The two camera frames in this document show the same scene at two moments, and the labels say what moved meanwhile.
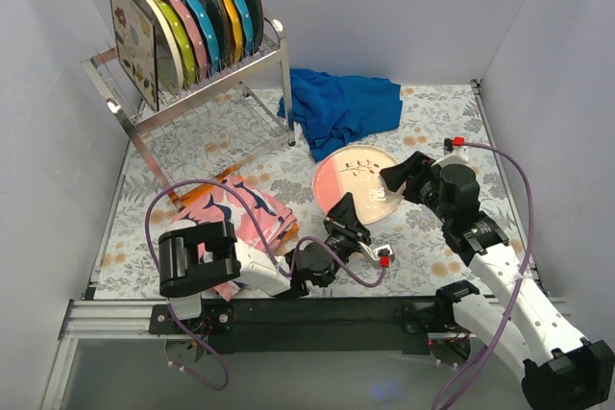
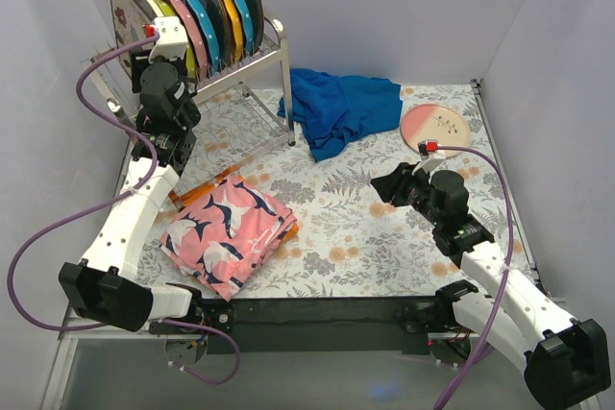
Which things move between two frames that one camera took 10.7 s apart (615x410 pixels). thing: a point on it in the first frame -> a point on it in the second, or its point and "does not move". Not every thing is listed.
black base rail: x=310 y=326 does not move
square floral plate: x=135 y=37 does not move
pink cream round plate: x=356 y=169 -> x=435 y=123
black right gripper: x=413 y=180 does not move
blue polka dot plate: x=209 y=38 does not move
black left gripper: x=347 y=229 -> x=139 y=70
